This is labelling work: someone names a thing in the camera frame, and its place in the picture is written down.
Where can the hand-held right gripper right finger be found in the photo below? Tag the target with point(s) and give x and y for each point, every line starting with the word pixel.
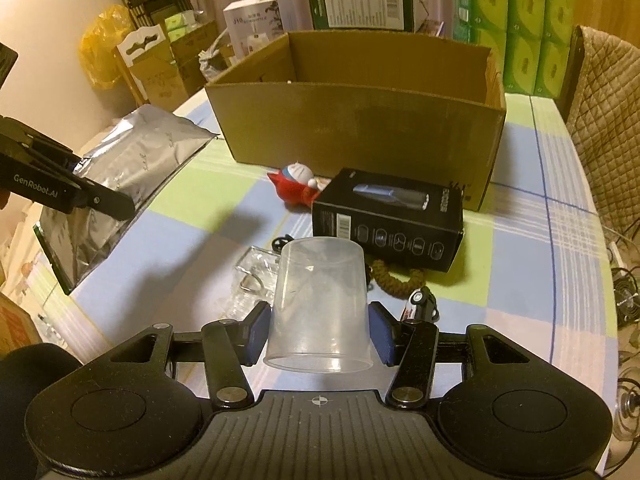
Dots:
pixel 382 332

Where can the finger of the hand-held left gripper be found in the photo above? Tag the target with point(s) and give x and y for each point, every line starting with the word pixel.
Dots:
pixel 107 202

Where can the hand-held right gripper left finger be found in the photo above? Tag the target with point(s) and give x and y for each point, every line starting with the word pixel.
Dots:
pixel 257 332

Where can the silver foil bag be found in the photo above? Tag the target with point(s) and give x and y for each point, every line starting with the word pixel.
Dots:
pixel 140 155

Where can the clear plastic cup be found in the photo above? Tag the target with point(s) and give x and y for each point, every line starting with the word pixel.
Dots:
pixel 320 290

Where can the brown cardboard box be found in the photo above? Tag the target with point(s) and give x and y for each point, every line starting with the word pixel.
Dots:
pixel 360 125

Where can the small toy car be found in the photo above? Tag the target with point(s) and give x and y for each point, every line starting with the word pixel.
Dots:
pixel 420 300

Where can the clear plastic bag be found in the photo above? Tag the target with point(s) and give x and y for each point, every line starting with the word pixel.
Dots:
pixel 252 270

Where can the black product box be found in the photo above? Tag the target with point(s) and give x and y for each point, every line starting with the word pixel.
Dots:
pixel 400 205

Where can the brown carton with white hanger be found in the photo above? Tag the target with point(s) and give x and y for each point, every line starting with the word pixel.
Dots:
pixel 155 80

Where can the red and blue cat figurine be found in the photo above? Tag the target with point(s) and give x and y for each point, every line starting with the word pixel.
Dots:
pixel 295 190

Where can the orange printed carton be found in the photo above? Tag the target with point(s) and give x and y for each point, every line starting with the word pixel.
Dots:
pixel 15 325

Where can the yellow plastic bag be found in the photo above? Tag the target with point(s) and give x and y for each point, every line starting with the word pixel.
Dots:
pixel 102 45

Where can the plain brown carton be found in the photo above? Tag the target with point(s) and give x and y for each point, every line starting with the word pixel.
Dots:
pixel 192 60

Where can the crumpled grey plastic bag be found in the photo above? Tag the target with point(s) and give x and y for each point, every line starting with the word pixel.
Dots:
pixel 215 60

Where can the small green tissue pack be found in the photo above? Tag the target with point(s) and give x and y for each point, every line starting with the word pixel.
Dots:
pixel 180 22

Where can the white power strip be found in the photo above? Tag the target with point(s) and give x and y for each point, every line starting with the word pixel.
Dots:
pixel 616 255

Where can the black cooling fan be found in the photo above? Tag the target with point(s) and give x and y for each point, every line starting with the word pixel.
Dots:
pixel 627 300

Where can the quilted beige chair cover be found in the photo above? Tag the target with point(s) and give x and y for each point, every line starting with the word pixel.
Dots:
pixel 610 125

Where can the green carton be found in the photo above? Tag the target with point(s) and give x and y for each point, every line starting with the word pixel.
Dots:
pixel 360 2

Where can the stack of green tissue packs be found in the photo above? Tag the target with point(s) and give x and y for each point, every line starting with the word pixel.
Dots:
pixel 525 35

